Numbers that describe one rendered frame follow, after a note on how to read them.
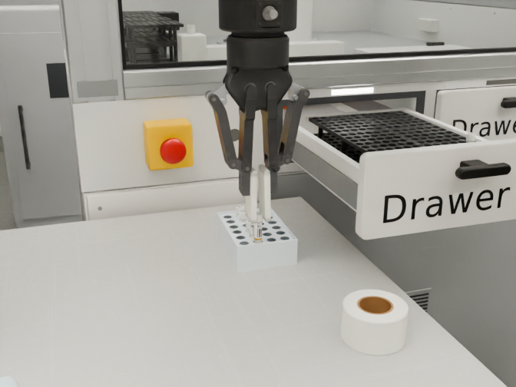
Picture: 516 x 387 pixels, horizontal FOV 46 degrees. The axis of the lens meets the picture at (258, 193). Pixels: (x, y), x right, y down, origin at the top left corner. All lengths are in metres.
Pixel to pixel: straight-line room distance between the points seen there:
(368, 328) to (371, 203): 0.18
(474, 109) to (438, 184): 0.43
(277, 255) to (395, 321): 0.23
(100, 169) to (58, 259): 0.19
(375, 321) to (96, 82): 0.56
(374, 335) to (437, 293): 0.70
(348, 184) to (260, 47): 0.23
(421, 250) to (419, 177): 0.51
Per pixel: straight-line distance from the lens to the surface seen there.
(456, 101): 1.19
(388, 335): 0.66
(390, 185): 0.77
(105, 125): 0.99
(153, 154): 0.96
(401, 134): 0.96
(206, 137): 1.02
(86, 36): 0.97
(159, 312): 0.74
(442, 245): 1.30
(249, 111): 0.74
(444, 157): 0.80
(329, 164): 0.88
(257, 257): 0.81
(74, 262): 0.88
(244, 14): 0.70
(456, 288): 1.37
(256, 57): 0.72
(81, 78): 0.98
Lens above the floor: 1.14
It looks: 20 degrees down
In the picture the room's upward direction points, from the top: straight up
